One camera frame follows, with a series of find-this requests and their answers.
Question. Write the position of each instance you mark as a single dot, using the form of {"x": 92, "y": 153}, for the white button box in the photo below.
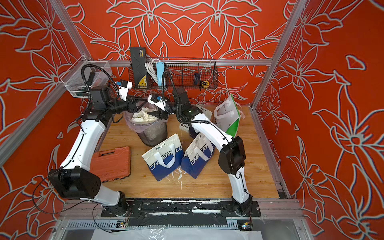
{"x": 184, "y": 127}

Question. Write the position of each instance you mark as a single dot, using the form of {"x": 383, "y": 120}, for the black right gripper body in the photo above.
{"x": 166, "y": 115}

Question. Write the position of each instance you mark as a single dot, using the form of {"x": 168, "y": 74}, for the light blue tag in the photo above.
{"x": 160, "y": 71}

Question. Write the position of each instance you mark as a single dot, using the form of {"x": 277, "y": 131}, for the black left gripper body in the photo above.
{"x": 120, "y": 106}

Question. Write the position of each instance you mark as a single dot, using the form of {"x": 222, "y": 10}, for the yellow tape roll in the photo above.
{"x": 204, "y": 84}

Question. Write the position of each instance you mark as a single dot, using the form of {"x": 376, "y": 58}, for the pink trash bag liner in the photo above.
{"x": 139, "y": 122}

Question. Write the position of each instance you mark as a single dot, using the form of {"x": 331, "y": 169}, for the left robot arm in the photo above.
{"x": 73, "y": 180}

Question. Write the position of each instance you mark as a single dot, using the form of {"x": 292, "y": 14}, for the orange plastic tool case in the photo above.
{"x": 112, "y": 164}

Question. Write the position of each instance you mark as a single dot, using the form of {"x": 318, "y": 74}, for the small navy paper bag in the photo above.
{"x": 207, "y": 113}

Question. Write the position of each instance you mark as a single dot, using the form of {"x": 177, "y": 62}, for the black mesh trash bin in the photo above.
{"x": 154, "y": 135}

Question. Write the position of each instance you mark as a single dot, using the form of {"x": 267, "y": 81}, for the white and navy bag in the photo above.
{"x": 165, "y": 157}
{"x": 197, "y": 155}

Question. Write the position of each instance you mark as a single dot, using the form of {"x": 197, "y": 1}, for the black wire wall basket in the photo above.
{"x": 186, "y": 74}

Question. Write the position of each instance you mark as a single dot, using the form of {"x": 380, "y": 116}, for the black power adapter box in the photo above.
{"x": 138, "y": 60}

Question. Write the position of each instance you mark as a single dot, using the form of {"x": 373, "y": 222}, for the green and white tote bag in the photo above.
{"x": 227, "y": 116}

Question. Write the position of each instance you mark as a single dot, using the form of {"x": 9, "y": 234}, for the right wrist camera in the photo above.
{"x": 158, "y": 101}

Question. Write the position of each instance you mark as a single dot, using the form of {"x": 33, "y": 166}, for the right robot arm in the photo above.
{"x": 175, "y": 101}

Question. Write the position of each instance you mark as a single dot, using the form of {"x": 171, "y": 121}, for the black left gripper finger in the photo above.
{"x": 144, "y": 108}
{"x": 137, "y": 99}

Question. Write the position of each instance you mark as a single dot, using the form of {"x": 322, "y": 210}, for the clear plastic wall bin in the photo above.
{"x": 74, "y": 83}

